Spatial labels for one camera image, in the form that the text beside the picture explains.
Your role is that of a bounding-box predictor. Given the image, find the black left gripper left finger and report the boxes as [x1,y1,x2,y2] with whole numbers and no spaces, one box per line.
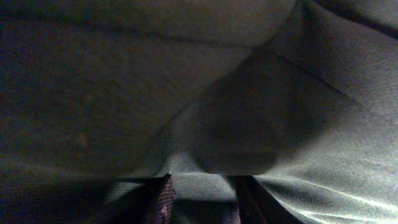
[102,174,176,224]

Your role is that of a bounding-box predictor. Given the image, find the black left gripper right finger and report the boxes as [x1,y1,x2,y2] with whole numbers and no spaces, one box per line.
[231,175,303,224]

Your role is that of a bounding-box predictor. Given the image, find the green garment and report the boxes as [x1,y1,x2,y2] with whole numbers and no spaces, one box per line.
[1,1,397,223]

